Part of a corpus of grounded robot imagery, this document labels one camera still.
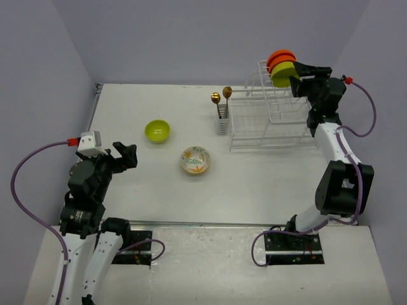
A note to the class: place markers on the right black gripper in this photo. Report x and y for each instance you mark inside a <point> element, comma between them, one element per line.
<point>299,88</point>

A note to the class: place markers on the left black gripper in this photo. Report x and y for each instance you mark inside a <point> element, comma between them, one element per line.
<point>128,155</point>

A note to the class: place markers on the green bowl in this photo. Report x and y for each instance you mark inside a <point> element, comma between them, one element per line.
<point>284,70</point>
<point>282,82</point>
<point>157,131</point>

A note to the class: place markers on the orange bowl front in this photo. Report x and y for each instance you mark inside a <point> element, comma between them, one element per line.
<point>277,61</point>

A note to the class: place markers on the orange bowl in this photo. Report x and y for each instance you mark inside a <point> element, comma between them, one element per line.
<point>277,61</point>
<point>281,53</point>

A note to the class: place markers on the green bowl front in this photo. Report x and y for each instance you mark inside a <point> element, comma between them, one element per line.
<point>157,131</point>

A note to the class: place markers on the floral white bowl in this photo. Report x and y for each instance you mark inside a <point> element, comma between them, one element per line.
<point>196,158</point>

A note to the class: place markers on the blue yellow patterned bowl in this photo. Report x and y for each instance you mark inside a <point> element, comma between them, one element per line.
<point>188,171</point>

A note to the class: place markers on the green bowl back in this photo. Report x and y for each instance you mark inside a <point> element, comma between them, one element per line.
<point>284,70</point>

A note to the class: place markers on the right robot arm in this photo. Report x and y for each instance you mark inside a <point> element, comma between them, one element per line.
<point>343,191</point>

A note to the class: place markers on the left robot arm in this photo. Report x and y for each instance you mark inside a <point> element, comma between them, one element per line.
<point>90,242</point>

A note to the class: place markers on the orange bowl back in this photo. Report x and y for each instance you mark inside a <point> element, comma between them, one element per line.
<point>281,53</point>

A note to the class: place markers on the gold spoon right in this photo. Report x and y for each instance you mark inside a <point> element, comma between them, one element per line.
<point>227,92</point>

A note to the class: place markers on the gold spoon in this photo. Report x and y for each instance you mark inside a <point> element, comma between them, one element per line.
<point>227,92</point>
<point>215,98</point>

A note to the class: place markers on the gold spoon left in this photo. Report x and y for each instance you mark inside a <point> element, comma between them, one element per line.
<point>215,98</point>

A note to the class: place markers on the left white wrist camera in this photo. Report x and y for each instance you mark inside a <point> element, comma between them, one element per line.
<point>90,144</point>

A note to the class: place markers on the white wire dish rack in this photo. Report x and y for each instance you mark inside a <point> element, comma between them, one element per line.
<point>263,116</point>

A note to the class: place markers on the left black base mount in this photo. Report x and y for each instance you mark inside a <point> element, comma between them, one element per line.
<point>139,255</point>

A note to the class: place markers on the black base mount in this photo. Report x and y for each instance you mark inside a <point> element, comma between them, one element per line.
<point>139,255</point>
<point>287,250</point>

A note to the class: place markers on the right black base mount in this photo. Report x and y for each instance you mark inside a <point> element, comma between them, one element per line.
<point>287,250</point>

